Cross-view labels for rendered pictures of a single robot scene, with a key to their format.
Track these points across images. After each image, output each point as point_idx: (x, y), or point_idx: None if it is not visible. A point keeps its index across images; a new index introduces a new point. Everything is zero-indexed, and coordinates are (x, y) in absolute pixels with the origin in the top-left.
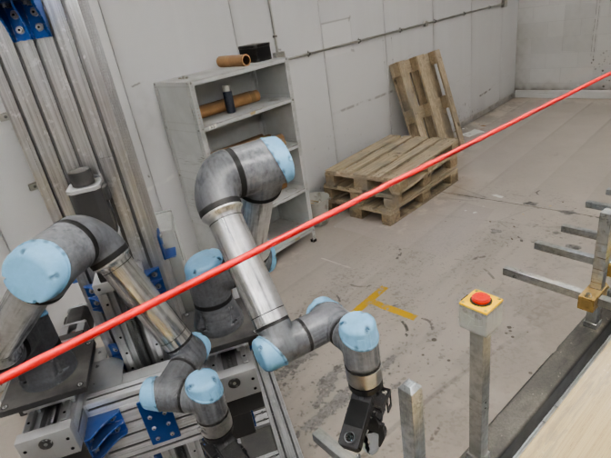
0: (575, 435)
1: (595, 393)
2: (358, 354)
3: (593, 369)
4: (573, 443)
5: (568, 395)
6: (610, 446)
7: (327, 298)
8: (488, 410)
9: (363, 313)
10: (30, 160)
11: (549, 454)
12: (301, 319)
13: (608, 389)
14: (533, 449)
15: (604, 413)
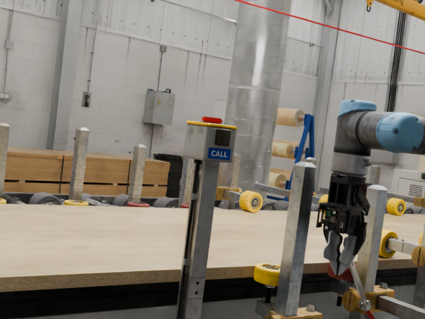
0: (114, 263)
1: (47, 268)
2: (355, 127)
3: (12, 275)
4: (122, 262)
5: (79, 273)
6: (92, 256)
7: (398, 114)
8: (178, 298)
9: (353, 99)
10: None
11: (153, 264)
12: (420, 116)
13: (27, 266)
14: (164, 268)
15: (63, 262)
